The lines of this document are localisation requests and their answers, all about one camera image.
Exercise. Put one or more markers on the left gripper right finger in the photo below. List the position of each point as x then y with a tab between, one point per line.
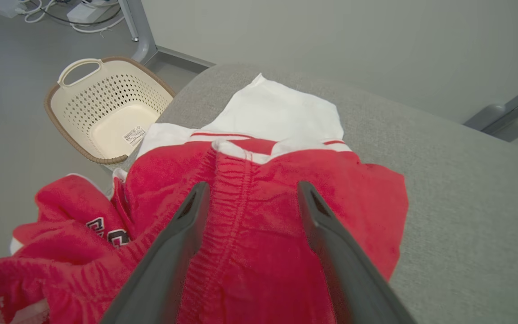
344	274

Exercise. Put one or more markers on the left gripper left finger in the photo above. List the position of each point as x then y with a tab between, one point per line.
164	270

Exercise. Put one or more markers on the red basketball shorts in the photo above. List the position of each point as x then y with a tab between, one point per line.
259	252

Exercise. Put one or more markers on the red white basketball jersey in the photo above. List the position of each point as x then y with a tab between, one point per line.
277	108

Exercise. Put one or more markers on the cream plastic laundry basket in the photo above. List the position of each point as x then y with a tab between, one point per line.
106	103

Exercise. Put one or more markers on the grey metal desk leg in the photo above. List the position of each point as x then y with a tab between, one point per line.
144	40

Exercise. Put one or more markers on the grey metal floor foot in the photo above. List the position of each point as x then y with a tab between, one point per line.
511	114

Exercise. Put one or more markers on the white adapter box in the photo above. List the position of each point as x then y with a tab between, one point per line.
86	12

